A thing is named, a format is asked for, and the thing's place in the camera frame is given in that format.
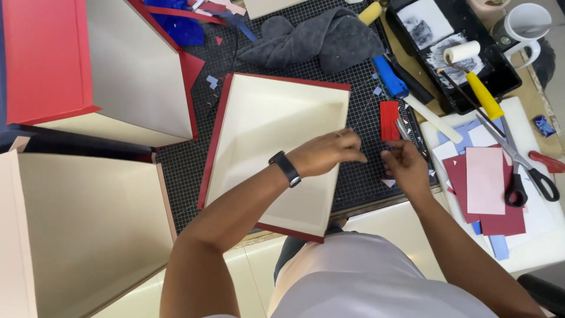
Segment person's left hand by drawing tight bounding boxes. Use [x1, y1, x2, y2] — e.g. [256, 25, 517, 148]
[286, 128, 368, 178]

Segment person's right hand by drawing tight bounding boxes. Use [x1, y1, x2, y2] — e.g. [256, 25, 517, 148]
[380, 140, 436, 198]

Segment small red paper piece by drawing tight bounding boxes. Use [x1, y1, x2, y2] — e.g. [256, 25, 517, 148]
[379, 100, 402, 142]

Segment white bone folder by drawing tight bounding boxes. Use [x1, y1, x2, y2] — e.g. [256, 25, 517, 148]
[402, 93, 464, 145]

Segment black smartwatch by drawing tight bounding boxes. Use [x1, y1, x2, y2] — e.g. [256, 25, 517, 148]
[268, 150, 303, 189]

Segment light blue paper sheet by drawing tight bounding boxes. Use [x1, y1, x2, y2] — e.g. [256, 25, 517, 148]
[436, 117, 505, 156]

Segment cream box with red edges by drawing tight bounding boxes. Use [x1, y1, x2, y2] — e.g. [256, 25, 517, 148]
[197, 72, 352, 244]

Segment pink paper sheet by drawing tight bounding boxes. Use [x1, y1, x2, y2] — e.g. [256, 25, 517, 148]
[465, 147, 506, 216]

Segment thin brown brush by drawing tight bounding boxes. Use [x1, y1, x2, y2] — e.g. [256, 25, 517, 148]
[436, 68, 507, 138]

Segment grey cloth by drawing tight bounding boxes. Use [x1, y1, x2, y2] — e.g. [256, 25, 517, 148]
[237, 6, 385, 75]

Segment person's grey shirt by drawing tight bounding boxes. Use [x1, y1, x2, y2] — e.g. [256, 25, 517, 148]
[203, 231, 500, 318]

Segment dark red paper sheet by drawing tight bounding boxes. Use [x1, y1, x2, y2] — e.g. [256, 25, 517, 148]
[442, 143, 527, 237]

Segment black paint tray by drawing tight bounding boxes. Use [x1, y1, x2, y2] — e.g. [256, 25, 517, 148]
[385, 0, 523, 116]

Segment blue paper offcut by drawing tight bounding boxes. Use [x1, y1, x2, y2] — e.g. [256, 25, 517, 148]
[488, 233, 511, 261]

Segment blue foil wrapper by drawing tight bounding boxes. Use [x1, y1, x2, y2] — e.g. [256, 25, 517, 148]
[533, 114, 557, 138]

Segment white board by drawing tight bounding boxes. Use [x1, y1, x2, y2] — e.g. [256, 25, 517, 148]
[419, 96, 565, 275]

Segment cream cardboard sheet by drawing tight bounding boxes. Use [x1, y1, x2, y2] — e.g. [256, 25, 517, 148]
[243, 0, 310, 21]

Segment blue paper strip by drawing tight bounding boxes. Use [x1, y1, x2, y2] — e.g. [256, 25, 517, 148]
[215, 11, 259, 43]

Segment black gridded cutting mat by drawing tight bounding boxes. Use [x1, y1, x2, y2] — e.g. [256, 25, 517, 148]
[155, 0, 438, 236]

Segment beige pot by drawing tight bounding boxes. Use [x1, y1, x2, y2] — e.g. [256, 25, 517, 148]
[467, 0, 513, 21]

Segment white mug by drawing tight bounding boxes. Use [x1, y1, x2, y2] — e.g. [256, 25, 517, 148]
[492, 3, 553, 69]

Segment black chair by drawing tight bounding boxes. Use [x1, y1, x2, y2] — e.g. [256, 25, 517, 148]
[516, 262, 565, 317]

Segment crumpled blue paper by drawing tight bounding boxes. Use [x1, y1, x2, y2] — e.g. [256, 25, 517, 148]
[143, 0, 206, 47]

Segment long red paper strip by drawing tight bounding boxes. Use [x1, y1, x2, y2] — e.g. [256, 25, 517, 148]
[145, 4, 227, 26]

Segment large cream cardboard box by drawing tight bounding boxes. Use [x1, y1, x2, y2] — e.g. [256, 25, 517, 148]
[0, 136, 178, 318]

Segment large red covered box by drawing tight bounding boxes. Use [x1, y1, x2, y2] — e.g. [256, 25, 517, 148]
[2, 0, 206, 149]

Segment blue handled tool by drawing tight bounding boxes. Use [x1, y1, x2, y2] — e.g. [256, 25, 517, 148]
[372, 54, 410, 100]

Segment white roller with yellow handle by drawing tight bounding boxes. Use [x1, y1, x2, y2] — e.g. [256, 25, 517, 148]
[442, 40, 506, 121]

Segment black handled scissors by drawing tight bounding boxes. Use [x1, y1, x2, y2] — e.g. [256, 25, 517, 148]
[475, 112, 561, 208]

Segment yellow tool handle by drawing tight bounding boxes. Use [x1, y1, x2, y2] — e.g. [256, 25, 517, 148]
[357, 1, 383, 26]

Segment red handled tool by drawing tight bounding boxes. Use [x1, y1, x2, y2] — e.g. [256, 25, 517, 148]
[528, 150, 565, 174]

